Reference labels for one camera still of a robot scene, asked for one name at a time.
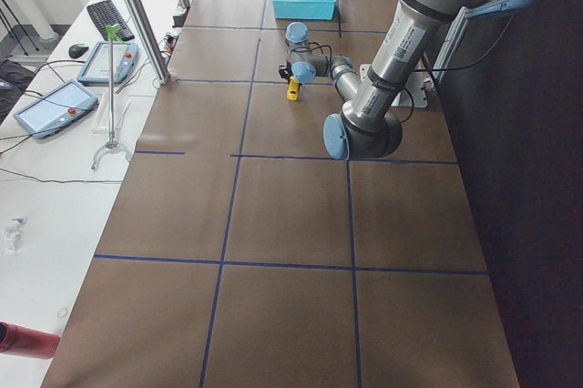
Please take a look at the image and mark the white plastic tray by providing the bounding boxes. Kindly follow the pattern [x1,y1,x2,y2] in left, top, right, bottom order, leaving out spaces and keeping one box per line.
[91,91,131,134]

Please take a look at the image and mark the yellow beetle toy car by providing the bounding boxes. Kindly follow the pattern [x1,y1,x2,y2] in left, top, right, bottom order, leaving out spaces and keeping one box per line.
[286,77,302,101]

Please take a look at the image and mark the red cylinder bottle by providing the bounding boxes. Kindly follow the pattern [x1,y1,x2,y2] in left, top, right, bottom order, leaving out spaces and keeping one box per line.
[1,322,60,359]

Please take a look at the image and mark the black keyboard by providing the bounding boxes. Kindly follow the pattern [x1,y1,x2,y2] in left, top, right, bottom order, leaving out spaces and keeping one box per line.
[86,0,135,41]

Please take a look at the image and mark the black computer mouse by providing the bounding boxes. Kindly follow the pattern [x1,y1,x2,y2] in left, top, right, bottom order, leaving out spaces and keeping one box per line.
[67,44,89,59]

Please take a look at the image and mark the aluminium frame post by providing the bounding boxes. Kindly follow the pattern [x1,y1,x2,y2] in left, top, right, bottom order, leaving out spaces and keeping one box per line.
[124,0,170,85]

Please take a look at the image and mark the white camera mast pedestal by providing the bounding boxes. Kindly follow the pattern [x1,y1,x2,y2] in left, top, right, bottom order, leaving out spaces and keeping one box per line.
[392,72,428,108]

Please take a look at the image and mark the green-handled reacher grabber tool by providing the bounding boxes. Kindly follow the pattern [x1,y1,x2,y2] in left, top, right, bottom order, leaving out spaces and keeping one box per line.
[91,25,131,170]

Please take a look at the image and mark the crumpled white paper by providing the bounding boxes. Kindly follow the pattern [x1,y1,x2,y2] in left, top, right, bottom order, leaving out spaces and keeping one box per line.
[1,216,28,253]

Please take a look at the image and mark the teach pendant tablet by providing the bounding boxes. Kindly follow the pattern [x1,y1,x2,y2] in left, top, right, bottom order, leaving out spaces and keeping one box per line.
[77,41,138,86]
[14,80,98,139]

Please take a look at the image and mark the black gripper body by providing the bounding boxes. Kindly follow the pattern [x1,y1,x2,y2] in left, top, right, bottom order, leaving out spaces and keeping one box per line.
[278,62,293,80]

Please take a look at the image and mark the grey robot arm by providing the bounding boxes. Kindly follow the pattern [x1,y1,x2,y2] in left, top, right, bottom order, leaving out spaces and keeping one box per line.
[281,0,533,159]

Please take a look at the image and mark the far teach pendant tablet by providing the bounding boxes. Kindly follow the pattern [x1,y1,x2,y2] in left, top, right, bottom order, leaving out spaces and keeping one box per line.
[77,41,138,86]

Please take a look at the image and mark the near teach pendant tablet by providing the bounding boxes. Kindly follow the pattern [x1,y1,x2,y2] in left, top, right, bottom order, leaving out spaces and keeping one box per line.
[14,80,98,139]

